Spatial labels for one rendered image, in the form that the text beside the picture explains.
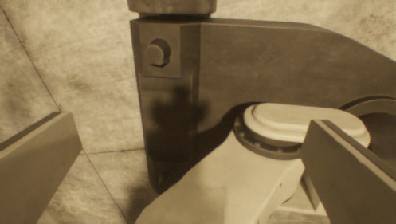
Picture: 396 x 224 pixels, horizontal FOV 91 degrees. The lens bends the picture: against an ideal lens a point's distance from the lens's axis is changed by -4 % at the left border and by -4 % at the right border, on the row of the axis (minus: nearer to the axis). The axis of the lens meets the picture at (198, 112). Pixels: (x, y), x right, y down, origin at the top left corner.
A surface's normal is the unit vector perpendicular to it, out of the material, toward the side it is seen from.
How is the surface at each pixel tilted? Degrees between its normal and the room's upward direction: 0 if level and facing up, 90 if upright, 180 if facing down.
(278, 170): 90
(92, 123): 0
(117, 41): 0
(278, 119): 90
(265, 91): 0
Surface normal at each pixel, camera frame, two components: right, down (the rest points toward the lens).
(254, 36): -0.15, 0.48
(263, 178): 0.03, -0.87
